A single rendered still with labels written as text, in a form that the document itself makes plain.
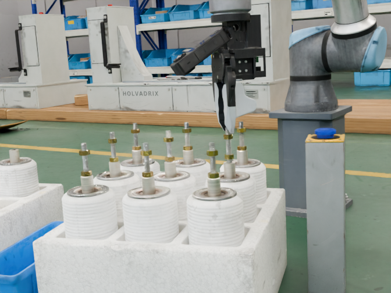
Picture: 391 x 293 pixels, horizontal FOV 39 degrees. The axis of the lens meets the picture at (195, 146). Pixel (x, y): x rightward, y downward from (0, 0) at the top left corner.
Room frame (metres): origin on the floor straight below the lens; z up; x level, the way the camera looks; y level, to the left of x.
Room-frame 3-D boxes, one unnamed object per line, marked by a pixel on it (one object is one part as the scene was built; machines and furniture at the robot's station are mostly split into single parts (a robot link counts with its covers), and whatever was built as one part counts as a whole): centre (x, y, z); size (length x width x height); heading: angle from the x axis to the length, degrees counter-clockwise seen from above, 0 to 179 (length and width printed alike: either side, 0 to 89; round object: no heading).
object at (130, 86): (3.81, 0.01, 0.45); 1.45 x 0.57 x 0.74; 57
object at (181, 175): (1.05, 0.05, 0.25); 0.08 x 0.08 x 0.01
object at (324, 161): (1.03, -0.25, 0.16); 0.07 x 0.07 x 0.31; 73
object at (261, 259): (1.05, 0.05, 0.09); 0.39 x 0.39 x 0.18; 73
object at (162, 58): (7.16, 0.31, 0.36); 0.50 x 0.38 x 0.21; 147
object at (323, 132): (1.03, -0.25, 0.32); 0.04 x 0.04 x 0.02
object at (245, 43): (1.02, -0.08, 0.49); 0.09 x 0.08 x 0.12; 104
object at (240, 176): (1.01, -0.06, 0.25); 0.08 x 0.08 x 0.01
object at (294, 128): (1.58, -0.34, 0.15); 0.19 x 0.19 x 0.30; 57
